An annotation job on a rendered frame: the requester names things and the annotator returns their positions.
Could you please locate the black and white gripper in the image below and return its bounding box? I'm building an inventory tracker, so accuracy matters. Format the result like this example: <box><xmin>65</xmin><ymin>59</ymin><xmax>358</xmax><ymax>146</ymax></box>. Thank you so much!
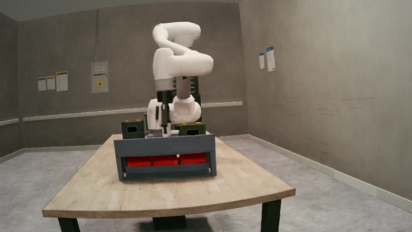
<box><xmin>157</xmin><ymin>91</ymin><xmax>173</xmax><ymax>137</ymax></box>

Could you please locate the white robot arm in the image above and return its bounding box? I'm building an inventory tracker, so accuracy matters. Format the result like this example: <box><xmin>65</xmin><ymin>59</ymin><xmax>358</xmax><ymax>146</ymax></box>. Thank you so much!
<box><xmin>145</xmin><ymin>22</ymin><xmax>213</xmax><ymax>138</ymax></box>

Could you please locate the red open bin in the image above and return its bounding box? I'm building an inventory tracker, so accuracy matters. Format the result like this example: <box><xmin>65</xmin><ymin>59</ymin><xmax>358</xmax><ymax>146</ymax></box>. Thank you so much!
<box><xmin>180</xmin><ymin>153</ymin><xmax>205</xmax><ymax>164</ymax></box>
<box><xmin>153</xmin><ymin>155</ymin><xmax>178</xmax><ymax>166</ymax></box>
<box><xmin>127</xmin><ymin>156</ymin><xmax>153</xmax><ymax>167</ymax></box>

